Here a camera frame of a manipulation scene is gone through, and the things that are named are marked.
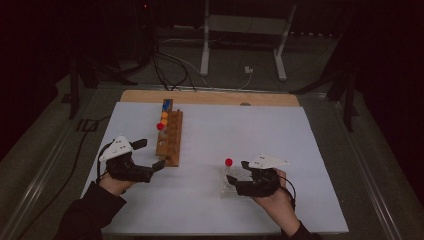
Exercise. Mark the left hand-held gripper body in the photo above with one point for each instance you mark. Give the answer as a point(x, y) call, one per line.
point(116, 150)

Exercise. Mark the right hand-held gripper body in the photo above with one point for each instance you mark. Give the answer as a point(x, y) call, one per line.
point(263, 183)

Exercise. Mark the clear acrylic test tube rack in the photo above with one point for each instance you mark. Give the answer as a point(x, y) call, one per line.
point(226, 193)

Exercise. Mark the red capped test tube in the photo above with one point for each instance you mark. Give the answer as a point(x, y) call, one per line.
point(160, 126)
point(228, 162)

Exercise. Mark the wooden test tube rack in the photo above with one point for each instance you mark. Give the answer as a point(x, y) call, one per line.
point(171, 143)

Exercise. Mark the blue capped test tube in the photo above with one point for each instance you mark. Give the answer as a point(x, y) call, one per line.
point(165, 106)
point(168, 101)

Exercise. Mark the person's right hand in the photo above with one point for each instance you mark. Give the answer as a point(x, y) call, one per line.
point(276, 206)

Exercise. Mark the person's left hand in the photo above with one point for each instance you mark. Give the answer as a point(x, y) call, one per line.
point(116, 186)

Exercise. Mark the white table mat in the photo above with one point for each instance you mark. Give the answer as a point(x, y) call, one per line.
point(216, 133)

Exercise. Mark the black tripod stand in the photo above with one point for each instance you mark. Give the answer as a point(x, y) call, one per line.
point(349, 106)
point(74, 96)

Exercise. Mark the white plug adapter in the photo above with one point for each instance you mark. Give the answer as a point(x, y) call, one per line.
point(248, 70)

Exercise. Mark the white metal stand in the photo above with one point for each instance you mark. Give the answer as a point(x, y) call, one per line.
point(204, 50)

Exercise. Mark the power strip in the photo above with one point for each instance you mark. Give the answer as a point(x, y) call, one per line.
point(310, 34)

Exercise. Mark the metal floor rail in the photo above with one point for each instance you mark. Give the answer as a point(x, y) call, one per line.
point(273, 90)
point(362, 166)
point(41, 180)

